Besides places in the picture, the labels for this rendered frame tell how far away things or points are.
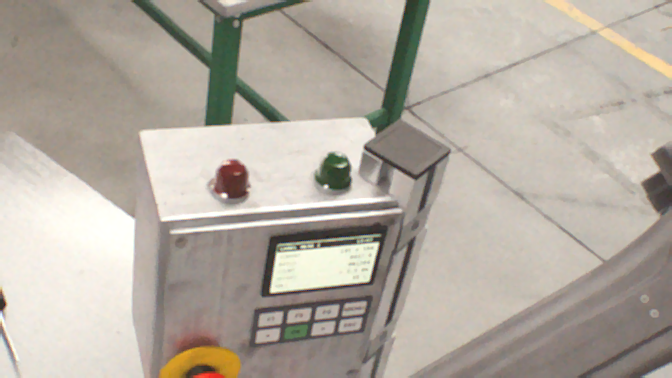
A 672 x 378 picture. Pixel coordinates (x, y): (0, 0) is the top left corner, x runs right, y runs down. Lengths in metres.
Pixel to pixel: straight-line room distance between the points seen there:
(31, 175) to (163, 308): 0.99
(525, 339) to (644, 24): 3.94
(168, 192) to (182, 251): 0.04
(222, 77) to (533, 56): 1.75
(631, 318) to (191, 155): 0.35
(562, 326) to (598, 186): 2.87
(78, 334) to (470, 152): 2.05
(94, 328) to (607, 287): 1.06
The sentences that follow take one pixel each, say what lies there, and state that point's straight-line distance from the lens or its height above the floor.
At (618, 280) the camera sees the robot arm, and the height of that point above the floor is 1.63.
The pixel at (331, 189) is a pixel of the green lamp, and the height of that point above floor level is 1.48.
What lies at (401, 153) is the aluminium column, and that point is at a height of 1.50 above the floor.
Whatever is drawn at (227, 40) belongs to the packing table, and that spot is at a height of 0.66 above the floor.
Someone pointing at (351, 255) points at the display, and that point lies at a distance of 0.66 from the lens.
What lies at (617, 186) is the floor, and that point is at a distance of 3.32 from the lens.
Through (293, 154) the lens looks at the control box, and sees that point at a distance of 0.67.
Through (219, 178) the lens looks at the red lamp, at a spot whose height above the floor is 1.49.
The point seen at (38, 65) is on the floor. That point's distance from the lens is 3.36.
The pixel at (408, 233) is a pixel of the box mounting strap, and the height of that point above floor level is 1.44.
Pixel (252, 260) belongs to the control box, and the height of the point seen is 1.44.
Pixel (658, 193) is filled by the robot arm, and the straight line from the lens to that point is 0.80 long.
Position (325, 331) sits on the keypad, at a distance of 0.72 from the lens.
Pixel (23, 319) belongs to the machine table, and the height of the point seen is 0.83.
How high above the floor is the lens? 1.89
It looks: 40 degrees down
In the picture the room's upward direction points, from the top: 12 degrees clockwise
